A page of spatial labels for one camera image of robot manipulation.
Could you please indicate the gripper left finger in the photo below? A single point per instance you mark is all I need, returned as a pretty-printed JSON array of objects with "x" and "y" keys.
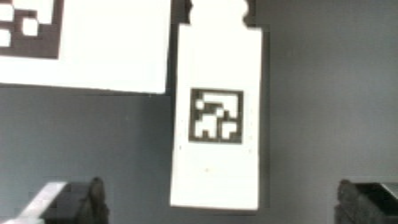
[{"x": 69, "y": 204}]

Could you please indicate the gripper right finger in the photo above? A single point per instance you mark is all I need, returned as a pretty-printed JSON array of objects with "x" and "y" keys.
[{"x": 367, "y": 203}]

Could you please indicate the white sheet with tags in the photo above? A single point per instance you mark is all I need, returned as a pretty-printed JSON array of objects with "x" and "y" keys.
[{"x": 86, "y": 44}]

